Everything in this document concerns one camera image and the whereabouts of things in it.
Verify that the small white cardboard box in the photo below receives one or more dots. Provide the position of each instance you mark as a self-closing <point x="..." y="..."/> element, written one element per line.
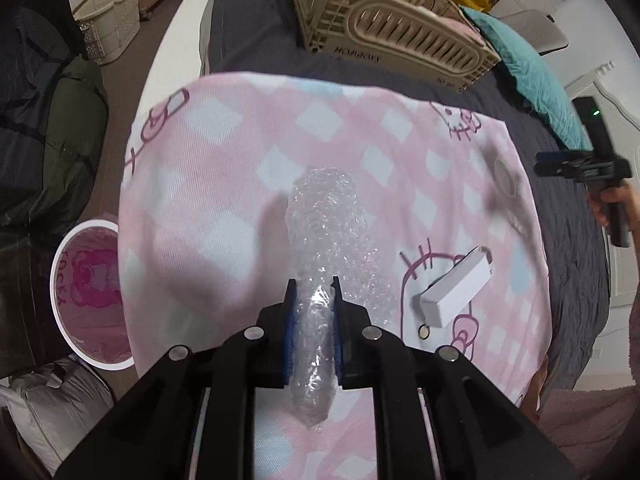
<point x="457" y="285"/>

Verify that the silver plastic bag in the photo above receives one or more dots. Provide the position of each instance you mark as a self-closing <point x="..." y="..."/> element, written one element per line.
<point x="50" y="410"/>

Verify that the dark green bag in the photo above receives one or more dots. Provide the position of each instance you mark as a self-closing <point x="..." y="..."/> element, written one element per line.
<point x="70" y="150"/>

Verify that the person's right hand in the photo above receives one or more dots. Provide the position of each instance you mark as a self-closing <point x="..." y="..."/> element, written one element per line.
<point x="597" y="206"/>

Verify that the person's pink fuzzy clothing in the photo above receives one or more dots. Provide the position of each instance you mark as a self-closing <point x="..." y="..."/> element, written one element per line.
<point x="595" y="435"/>

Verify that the pink checkered printed cloth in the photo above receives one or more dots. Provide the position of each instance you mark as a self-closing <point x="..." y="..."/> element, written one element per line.
<point x="225" y="160"/>

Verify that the teal pillow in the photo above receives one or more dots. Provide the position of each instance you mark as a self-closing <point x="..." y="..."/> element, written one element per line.
<point x="530" y="70"/>

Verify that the beige laundry basket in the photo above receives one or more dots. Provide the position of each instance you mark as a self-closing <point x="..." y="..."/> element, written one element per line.
<point x="112" y="15"/>

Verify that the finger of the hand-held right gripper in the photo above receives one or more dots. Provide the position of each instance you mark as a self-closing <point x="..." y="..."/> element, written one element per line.
<point x="555" y="165"/>

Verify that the yellow bag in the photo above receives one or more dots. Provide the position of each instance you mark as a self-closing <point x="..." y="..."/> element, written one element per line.
<point x="470" y="0"/>

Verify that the beige chair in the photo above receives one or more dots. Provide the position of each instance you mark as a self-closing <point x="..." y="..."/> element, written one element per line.
<point x="535" y="30"/>

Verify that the beige folding plastic crate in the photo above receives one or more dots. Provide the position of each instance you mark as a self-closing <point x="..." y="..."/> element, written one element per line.
<point x="400" y="30"/>

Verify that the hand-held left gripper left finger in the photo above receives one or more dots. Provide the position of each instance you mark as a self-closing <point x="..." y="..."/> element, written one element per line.
<point x="289" y="332"/>

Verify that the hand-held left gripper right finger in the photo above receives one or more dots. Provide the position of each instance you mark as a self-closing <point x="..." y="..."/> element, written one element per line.
<point x="338" y="335"/>

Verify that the white bin with pink liner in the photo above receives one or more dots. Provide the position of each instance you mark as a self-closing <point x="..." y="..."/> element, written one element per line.
<point x="95" y="280"/>

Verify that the clear bubble wrap sheet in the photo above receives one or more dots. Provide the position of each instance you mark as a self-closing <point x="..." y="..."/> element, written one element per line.
<point x="325" y="230"/>

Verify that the bed with dark grey sheet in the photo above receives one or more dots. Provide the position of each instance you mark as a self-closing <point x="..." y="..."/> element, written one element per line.
<point x="250" y="25"/>

